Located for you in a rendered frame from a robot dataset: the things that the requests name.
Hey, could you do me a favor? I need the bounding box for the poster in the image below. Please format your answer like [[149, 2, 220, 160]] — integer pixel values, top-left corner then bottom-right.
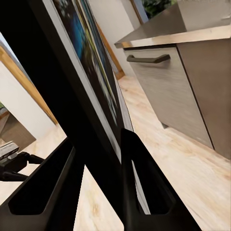
[[0, 0, 151, 223]]

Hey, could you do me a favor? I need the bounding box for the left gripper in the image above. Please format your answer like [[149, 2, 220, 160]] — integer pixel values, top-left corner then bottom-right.
[[0, 152, 44, 182]]

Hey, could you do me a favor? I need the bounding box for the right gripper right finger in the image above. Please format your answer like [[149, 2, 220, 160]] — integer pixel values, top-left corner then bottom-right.
[[120, 128, 202, 231]]

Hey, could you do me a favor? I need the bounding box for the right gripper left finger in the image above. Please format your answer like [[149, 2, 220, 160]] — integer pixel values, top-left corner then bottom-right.
[[0, 137, 85, 231]]

